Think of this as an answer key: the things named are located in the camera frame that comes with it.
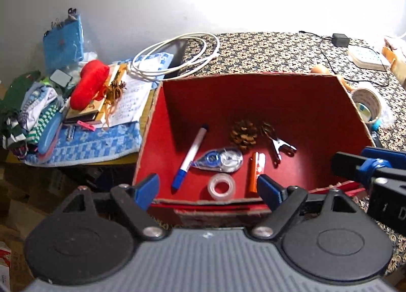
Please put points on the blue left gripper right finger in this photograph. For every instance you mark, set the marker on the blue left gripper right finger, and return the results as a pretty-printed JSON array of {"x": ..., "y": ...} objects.
[{"x": 272, "y": 193}]

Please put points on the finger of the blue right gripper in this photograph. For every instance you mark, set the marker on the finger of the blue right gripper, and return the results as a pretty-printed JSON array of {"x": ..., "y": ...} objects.
[
  {"x": 357, "y": 168},
  {"x": 397, "y": 159}
]

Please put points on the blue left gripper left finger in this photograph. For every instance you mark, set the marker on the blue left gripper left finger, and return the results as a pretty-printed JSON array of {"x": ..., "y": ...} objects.
[{"x": 146, "y": 191}]

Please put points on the metal clip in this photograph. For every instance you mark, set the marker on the metal clip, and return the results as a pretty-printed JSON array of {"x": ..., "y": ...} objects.
[{"x": 277, "y": 145}]

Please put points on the brown pine cone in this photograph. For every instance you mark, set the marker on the brown pine cone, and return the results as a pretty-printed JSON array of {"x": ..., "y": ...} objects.
[{"x": 243, "y": 135}]

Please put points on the blue white marker pen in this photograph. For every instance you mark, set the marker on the blue white marker pen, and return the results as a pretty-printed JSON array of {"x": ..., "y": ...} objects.
[{"x": 182, "y": 171}]

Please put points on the clear tape roll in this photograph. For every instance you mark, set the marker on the clear tape roll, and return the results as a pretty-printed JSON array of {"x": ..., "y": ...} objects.
[{"x": 221, "y": 187}]

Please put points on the correction tape dispenser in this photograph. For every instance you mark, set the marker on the correction tape dispenser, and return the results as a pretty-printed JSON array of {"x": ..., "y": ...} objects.
[{"x": 224, "y": 160}]

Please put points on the red brocade cardboard box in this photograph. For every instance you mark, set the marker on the red brocade cardboard box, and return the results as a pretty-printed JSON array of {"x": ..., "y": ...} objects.
[{"x": 297, "y": 121}]

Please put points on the blue checkered towel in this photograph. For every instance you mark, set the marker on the blue checkered towel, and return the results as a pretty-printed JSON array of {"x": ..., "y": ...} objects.
[{"x": 120, "y": 137}]

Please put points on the floral patterned tablecloth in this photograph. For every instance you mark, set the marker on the floral patterned tablecloth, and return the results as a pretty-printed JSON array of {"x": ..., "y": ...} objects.
[{"x": 298, "y": 53}]

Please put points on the orange wooden gourd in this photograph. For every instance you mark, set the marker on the orange wooden gourd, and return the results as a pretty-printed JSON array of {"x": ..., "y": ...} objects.
[{"x": 322, "y": 70}]

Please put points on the white round device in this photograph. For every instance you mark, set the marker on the white round device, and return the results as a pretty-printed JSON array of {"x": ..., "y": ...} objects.
[{"x": 367, "y": 58}]

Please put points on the red plush cushion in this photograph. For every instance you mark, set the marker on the red plush cushion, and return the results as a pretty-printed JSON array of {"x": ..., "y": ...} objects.
[{"x": 92, "y": 78}]

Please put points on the black power adapter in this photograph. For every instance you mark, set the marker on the black power adapter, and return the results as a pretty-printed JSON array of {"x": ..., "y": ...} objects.
[{"x": 340, "y": 40}]

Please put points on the pile of folded clothes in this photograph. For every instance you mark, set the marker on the pile of folded clothes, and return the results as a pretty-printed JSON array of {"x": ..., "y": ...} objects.
[{"x": 29, "y": 104}]

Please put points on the blue gift bag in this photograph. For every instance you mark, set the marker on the blue gift bag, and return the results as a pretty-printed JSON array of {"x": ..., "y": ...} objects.
[{"x": 63, "y": 44}]

